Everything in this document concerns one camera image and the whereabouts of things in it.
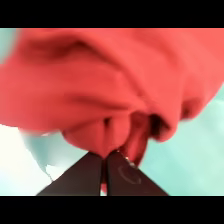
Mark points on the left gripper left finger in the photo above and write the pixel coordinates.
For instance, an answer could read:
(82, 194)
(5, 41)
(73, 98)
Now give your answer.
(80, 178)

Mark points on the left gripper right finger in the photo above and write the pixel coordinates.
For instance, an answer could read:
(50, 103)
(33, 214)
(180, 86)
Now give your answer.
(128, 178)

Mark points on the red T-shirt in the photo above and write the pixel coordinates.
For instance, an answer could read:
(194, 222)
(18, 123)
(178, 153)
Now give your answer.
(100, 83)

